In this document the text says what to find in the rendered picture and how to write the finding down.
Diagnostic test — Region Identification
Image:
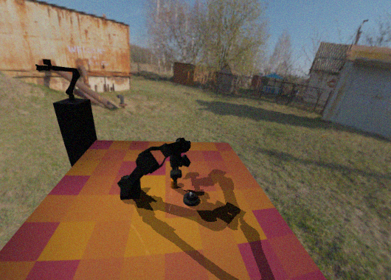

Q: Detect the orange knob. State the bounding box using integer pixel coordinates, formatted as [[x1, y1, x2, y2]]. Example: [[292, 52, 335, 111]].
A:
[[170, 178, 177, 189]]

